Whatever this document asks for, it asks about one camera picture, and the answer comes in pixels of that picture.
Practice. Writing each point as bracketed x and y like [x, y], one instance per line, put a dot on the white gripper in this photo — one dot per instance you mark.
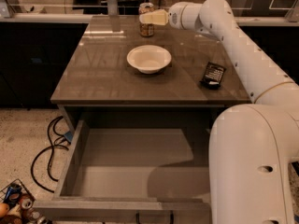
[176, 16]

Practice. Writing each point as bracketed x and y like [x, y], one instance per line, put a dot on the orange soda can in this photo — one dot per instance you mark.
[146, 29]

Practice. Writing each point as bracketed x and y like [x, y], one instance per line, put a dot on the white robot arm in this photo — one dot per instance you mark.
[251, 146]

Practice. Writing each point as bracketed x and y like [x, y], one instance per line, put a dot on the grey cabinet with glossy top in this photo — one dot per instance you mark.
[98, 73]

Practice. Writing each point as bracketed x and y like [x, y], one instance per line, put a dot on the open grey top drawer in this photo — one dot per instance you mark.
[113, 173]

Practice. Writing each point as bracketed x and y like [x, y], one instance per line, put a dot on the blue pepsi can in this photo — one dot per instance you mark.
[13, 194]

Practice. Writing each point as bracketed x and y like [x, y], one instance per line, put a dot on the brown can in basket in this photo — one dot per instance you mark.
[30, 214]
[26, 202]

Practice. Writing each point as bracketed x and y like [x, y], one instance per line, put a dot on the white paper bowl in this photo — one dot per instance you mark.
[149, 59]

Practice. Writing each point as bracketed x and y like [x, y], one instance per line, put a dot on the black snack bag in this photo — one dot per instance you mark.
[212, 76]

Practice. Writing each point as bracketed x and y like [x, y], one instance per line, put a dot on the orange fruit in basket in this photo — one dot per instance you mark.
[4, 208]

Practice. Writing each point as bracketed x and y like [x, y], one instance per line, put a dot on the black drawer handle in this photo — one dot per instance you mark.
[154, 219]

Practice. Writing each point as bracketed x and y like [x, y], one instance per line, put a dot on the wire basket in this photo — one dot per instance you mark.
[17, 206]

